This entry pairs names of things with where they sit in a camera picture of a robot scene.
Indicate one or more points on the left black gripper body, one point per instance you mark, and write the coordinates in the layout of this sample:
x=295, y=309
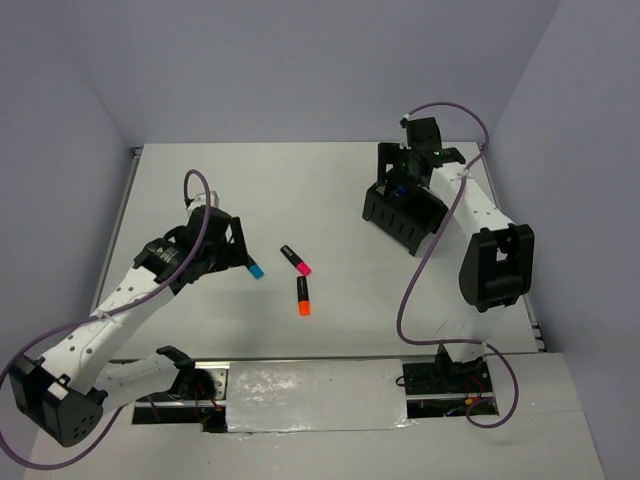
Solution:
x=214, y=259

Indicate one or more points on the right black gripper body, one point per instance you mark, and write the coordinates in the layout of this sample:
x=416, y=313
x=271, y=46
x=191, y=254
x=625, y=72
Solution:
x=415, y=155

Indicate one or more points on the blue cap highlighter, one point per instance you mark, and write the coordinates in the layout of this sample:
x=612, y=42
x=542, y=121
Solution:
x=254, y=269

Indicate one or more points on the pink cap highlighter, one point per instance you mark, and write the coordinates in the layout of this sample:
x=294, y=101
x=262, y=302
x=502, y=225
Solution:
x=298, y=263

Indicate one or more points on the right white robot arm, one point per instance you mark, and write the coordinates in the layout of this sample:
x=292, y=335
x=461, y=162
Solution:
x=496, y=269

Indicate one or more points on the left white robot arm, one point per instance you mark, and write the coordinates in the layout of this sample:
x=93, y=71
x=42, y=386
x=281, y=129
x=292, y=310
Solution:
x=68, y=388

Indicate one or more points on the black slotted organizer box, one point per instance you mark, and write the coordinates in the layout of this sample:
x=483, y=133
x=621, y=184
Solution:
x=408, y=219

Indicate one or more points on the orange cap highlighter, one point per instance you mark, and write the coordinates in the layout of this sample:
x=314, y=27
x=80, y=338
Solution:
x=303, y=299

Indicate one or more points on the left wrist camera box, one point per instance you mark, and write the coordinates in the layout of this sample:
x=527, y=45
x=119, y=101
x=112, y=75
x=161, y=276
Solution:
x=201, y=198

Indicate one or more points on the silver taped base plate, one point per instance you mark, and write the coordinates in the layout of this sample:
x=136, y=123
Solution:
x=315, y=396

